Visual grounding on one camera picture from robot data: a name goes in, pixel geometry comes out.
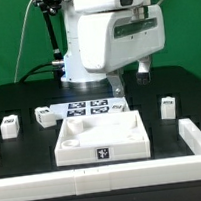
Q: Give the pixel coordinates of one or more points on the white L-shaped obstacle fence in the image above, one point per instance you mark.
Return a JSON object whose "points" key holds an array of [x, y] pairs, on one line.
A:
{"points": [[110, 177]]}

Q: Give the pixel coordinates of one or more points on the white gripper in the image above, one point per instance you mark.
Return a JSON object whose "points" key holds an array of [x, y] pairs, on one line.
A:
{"points": [[111, 40]]}

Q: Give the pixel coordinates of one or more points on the white marker base plate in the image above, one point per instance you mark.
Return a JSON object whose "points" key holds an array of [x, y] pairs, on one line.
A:
{"points": [[103, 105]]}

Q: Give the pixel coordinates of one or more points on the white square tabletop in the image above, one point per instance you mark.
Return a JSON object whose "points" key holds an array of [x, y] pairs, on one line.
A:
{"points": [[102, 138]]}

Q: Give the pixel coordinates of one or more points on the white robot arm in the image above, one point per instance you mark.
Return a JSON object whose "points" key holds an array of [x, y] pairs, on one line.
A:
{"points": [[138, 7]]}

